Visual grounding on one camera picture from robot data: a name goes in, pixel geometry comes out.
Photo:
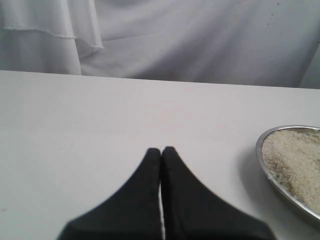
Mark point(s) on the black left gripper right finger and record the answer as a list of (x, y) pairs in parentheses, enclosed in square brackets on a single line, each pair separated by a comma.
[(192, 212)]

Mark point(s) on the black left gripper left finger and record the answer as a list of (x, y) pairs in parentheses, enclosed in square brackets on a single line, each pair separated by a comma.
[(131, 213)]

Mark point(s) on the round steel rice tray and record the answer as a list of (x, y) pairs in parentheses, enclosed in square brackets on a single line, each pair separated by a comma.
[(290, 160)]

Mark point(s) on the white backdrop curtain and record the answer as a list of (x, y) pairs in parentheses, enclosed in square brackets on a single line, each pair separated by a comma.
[(244, 42)]

